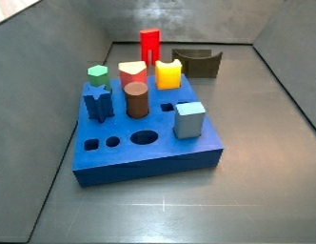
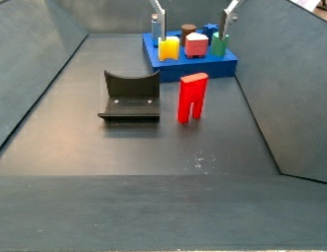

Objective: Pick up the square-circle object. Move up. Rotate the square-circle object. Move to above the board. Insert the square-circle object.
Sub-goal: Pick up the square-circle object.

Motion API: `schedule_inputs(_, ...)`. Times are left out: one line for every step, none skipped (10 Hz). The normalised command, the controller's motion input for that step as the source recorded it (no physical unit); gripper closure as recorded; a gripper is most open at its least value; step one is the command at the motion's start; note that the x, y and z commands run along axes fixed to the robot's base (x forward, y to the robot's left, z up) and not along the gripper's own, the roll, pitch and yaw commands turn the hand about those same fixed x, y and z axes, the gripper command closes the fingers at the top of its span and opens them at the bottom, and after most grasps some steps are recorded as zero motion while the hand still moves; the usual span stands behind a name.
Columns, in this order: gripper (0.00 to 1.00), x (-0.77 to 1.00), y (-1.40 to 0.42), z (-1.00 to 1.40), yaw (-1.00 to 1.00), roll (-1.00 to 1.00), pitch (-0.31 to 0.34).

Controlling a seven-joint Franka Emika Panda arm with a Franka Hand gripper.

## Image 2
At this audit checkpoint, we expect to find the red two-legged block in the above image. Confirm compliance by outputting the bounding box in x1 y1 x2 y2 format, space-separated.
178 73 208 124

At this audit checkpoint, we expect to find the blue foam shape board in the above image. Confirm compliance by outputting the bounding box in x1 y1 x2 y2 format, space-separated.
141 32 237 83

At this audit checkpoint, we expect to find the dark blue star block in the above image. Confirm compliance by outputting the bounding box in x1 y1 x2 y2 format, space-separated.
203 24 219 41

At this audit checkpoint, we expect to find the brown cylinder block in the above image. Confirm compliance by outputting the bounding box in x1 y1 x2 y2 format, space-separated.
181 24 197 45

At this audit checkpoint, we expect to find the black curved stand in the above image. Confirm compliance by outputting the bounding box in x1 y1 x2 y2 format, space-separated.
98 72 160 120

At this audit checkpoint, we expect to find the green hexagon block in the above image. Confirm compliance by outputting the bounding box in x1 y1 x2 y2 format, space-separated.
211 32 229 57

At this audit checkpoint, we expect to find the yellow arch block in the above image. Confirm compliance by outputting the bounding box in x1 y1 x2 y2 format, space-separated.
158 36 180 61

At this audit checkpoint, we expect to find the light blue square block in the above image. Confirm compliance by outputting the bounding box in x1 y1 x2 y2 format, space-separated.
152 20 161 47

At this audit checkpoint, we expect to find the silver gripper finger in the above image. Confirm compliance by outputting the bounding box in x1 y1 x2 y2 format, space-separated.
219 0 240 39
149 0 166 40

